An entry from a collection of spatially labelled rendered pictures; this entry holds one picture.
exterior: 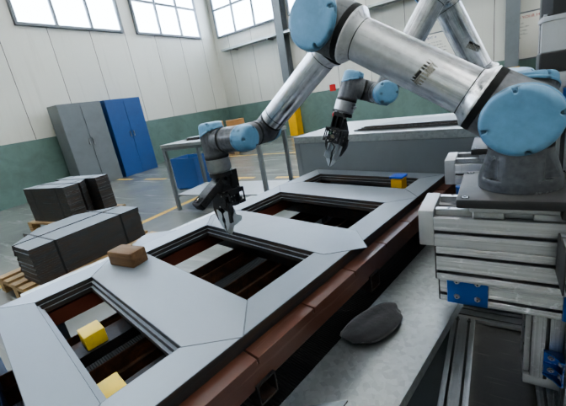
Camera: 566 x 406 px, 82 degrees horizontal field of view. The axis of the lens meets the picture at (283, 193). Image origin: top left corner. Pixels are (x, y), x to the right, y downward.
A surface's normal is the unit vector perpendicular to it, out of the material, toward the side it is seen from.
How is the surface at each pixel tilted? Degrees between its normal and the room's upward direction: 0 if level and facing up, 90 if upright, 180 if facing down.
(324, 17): 86
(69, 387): 0
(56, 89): 90
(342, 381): 0
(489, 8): 90
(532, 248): 90
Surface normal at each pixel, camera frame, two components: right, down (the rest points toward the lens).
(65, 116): 0.84, 0.02
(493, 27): -0.52, 0.32
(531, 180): -0.38, 0.01
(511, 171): -0.70, 0.01
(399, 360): -0.16, -0.95
